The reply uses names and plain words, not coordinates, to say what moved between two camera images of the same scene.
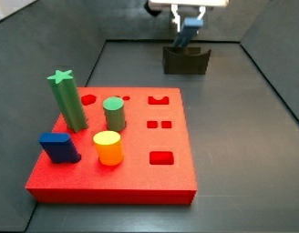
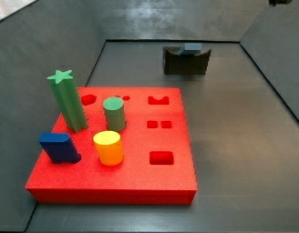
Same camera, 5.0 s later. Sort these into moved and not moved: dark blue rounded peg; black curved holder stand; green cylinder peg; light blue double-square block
Moved: light blue double-square block
Not moved: green cylinder peg; dark blue rounded peg; black curved holder stand
